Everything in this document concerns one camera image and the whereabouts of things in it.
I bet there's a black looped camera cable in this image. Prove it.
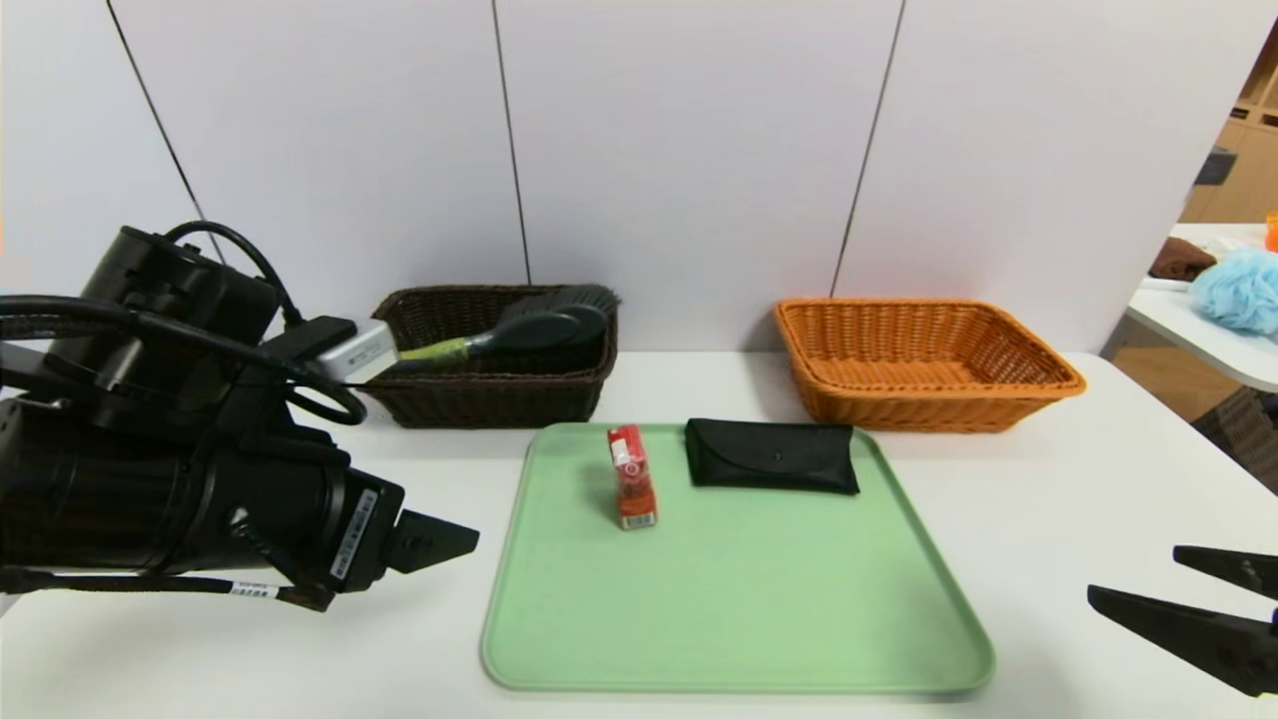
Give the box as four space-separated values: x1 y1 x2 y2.
0 296 366 426

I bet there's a light wooden shelf cabinet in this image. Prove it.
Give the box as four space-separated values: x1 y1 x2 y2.
1176 20 1278 227

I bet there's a brown folded cloth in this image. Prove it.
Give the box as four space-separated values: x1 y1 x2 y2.
1146 238 1219 284

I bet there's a black glasses pouch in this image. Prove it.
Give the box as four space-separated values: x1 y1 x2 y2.
684 417 862 496

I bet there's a dark woven seat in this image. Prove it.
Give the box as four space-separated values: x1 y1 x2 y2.
1191 387 1278 496

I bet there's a grey brush with green handle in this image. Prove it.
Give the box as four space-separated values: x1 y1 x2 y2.
394 285 622 366

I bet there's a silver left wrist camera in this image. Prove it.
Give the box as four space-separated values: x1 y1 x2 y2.
318 320 399 384

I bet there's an orange wicker basket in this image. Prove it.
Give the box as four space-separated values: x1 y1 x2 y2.
774 297 1089 434

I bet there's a small red snack box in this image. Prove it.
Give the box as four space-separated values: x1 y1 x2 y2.
606 424 659 531

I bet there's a white side table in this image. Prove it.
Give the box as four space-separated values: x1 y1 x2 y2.
1124 224 1278 394

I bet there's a dark brown wicker basket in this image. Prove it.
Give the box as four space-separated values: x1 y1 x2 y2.
361 285 620 430

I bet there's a light blue bath loofah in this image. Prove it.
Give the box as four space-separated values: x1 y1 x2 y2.
1186 250 1278 337

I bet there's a dark grey box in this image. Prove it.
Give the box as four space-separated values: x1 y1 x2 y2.
1192 148 1237 189

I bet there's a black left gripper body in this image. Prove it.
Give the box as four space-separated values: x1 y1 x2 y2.
185 443 406 596

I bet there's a light green plastic tray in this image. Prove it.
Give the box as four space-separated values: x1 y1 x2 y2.
479 421 995 695

